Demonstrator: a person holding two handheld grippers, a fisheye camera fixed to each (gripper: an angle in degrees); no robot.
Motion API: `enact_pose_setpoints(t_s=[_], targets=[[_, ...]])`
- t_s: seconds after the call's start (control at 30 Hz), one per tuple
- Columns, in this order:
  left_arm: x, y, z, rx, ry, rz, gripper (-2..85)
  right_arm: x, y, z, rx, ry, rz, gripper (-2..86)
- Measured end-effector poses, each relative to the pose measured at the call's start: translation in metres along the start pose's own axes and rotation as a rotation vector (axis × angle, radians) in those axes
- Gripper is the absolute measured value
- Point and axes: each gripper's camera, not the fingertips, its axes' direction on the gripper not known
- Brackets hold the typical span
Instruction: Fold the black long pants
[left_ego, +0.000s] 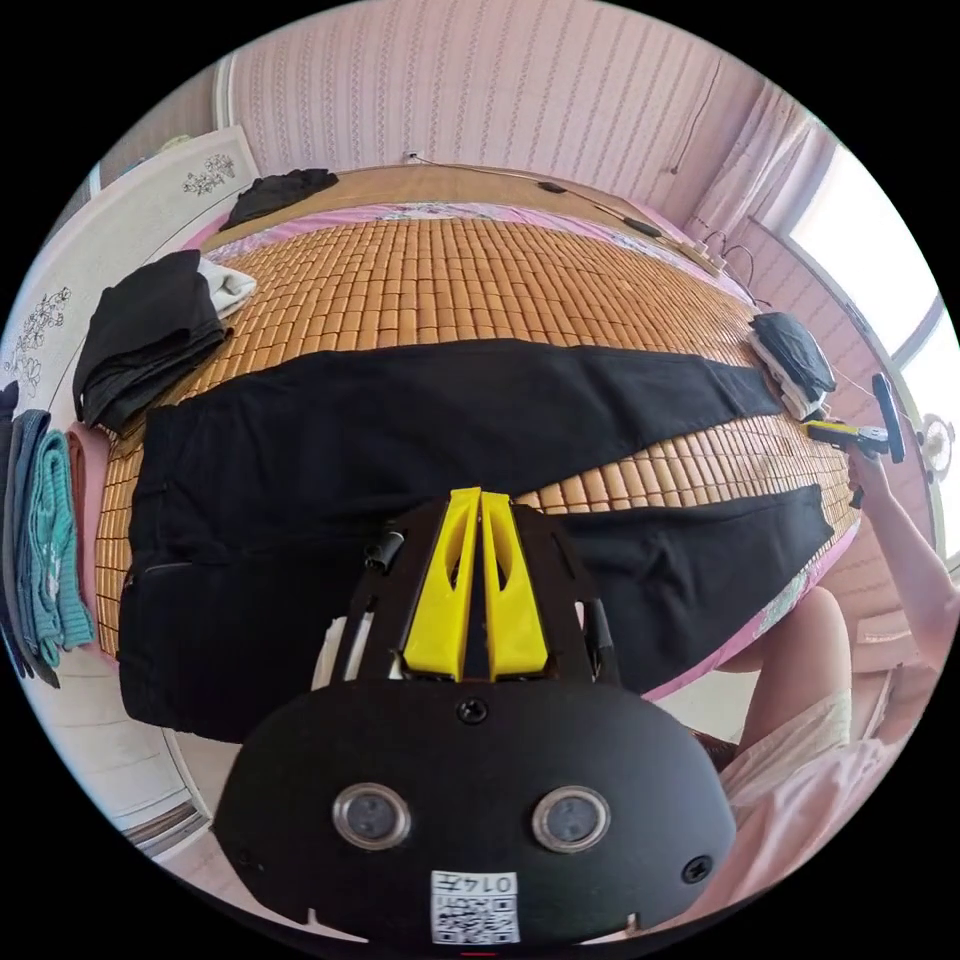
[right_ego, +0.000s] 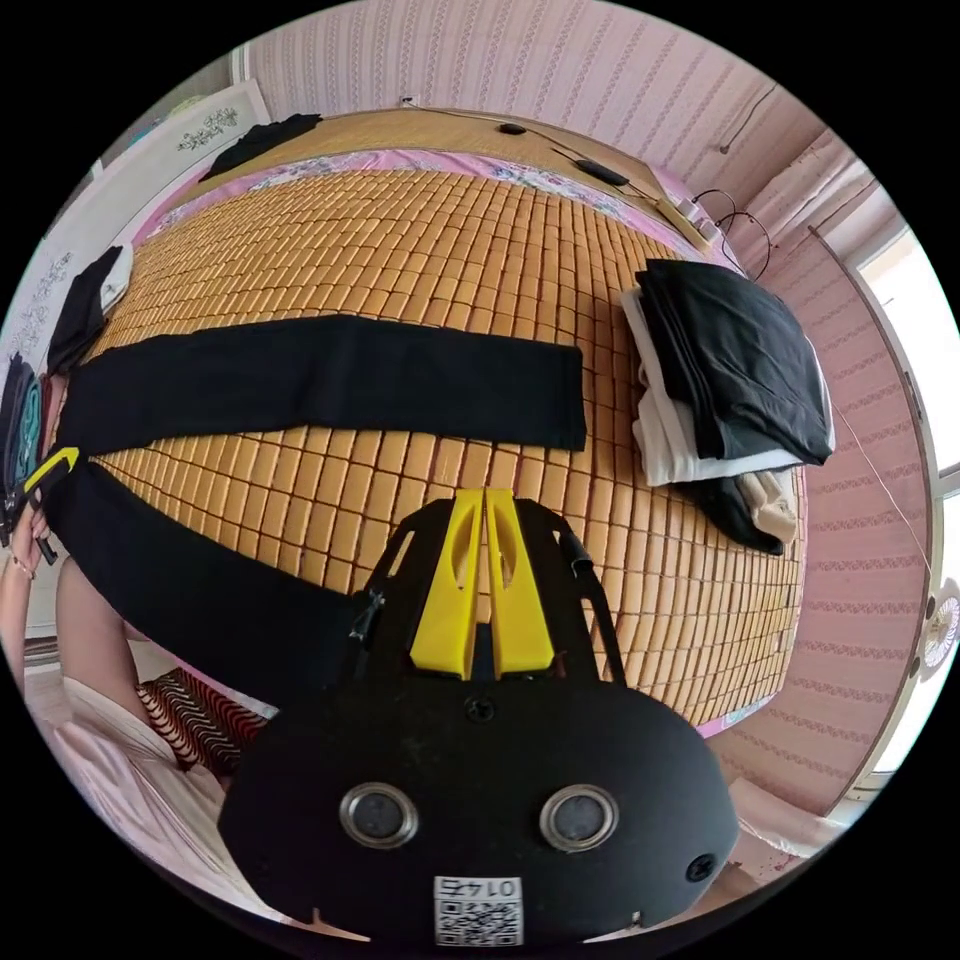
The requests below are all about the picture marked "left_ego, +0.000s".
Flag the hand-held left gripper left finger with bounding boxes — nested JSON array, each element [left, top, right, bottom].
[[403, 487, 482, 682]]

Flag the black garment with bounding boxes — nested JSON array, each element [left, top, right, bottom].
[[218, 168, 341, 231]]

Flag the person's body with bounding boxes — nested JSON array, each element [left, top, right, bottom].
[[701, 583, 960, 913]]

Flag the window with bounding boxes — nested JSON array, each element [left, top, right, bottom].
[[779, 140, 960, 565]]

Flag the pink curtain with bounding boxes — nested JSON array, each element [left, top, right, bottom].
[[703, 78, 828, 230]]

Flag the hanging teal and grey clothes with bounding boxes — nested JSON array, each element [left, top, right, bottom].
[[0, 380, 98, 689]]

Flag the white cupboard with flower print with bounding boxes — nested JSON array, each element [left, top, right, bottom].
[[0, 123, 262, 403]]

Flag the person's right forearm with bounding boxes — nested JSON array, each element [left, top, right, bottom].
[[862, 483, 960, 670]]

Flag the person's right hand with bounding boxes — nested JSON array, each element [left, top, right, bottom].
[[846, 448, 895, 513]]

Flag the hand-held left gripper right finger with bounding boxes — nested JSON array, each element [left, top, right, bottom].
[[481, 492, 554, 682]]

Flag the bed with woven mat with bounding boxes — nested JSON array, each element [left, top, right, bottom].
[[92, 165, 865, 703]]

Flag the black long pants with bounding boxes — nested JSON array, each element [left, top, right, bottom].
[[117, 338, 836, 745]]

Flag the pile of black and white clothes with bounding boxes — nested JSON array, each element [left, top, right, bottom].
[[72, 249, 261, 431]]

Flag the fan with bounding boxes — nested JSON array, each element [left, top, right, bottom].
[[917, 411, 959, 483]]

